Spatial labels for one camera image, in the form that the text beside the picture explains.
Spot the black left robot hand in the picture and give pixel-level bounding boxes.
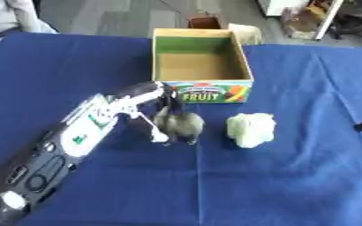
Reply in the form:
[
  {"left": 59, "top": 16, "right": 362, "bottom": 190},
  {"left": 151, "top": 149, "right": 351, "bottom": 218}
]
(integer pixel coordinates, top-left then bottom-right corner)
[{"left": 102, "top": 80, "right": 186, "bottom": 145}]

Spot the grey soft toy animal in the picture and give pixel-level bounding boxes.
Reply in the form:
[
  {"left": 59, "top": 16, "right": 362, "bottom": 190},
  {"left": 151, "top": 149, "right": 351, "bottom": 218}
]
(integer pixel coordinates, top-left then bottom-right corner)
[{"left": 151, "top": 106, "right": 207, "bottom": 147}]

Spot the tan cardboard box green inside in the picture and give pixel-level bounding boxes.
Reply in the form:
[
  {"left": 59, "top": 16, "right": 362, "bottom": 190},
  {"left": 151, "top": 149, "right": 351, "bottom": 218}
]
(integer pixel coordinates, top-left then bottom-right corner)
[{"left": 150, "top": 27, "right": 255, "bottom": 105}]

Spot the brown open box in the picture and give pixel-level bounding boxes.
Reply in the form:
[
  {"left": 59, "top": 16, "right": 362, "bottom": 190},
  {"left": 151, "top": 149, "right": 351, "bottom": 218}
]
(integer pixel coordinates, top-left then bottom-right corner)
[{"left": 185, "top": 13, "right": 223, "bottom": 30}]

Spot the black chair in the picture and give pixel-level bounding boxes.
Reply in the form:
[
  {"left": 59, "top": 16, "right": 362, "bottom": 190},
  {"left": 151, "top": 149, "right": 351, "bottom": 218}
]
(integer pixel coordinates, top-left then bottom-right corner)
[{"left": 330, "top": 0, "right": 362, "bottom": 49}]

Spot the pale green toy vegetable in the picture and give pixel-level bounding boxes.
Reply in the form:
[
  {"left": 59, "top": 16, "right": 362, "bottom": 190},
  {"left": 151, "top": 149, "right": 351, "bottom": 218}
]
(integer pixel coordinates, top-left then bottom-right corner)
[{"left": 224, "top": 112, "right": 279, "bottom": 149}]

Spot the cream bag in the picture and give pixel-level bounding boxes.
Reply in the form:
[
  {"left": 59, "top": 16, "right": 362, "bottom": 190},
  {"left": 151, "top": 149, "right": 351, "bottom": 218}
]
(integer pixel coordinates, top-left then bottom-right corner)
[{"left": 225, "top": 22, "right": 265, "bottom": 46}]

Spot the brown cardboard clutter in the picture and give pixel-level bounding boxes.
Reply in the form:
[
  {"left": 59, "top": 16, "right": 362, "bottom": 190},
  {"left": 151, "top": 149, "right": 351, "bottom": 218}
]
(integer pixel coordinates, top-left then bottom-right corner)
[{"left": 278, "top": 0, "right": 333, "bottom": 41}]

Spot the person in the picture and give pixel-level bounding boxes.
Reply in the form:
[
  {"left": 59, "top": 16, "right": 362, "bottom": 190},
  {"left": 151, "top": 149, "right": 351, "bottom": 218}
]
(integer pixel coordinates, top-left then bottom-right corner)
[{"left": 0, "top": 0, "right": 61, "bottom": 57}]

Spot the white board frame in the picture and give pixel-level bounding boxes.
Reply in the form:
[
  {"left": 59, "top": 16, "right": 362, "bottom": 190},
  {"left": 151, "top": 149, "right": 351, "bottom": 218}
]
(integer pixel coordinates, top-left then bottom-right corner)
[{"left": 312, "top": 0, "right": 347, "bottom": 41}]

